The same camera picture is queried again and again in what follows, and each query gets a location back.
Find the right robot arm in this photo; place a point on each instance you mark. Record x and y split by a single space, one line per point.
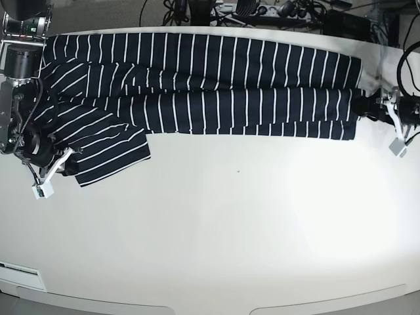
24 39

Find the navy white striped T-shirt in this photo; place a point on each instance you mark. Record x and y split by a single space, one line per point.
104 93

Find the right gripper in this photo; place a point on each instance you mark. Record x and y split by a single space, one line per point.
37 149

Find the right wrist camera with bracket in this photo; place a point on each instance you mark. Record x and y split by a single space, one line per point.
62 162

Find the black box on floor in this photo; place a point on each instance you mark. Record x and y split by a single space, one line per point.
344 25

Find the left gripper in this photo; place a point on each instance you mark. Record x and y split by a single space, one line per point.
405 107

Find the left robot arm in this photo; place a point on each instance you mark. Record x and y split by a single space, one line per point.
403 61

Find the white power strip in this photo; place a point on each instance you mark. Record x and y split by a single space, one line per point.
287 10

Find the white label on table edge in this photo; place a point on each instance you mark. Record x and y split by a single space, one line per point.
22 276

